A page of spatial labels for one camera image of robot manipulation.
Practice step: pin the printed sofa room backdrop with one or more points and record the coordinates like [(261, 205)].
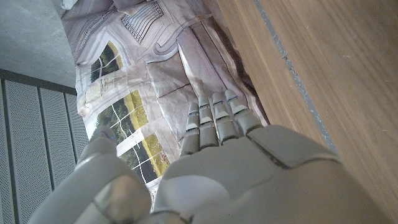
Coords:
[(171, 62)]

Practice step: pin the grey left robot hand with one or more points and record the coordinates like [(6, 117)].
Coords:
[(242, 180)]

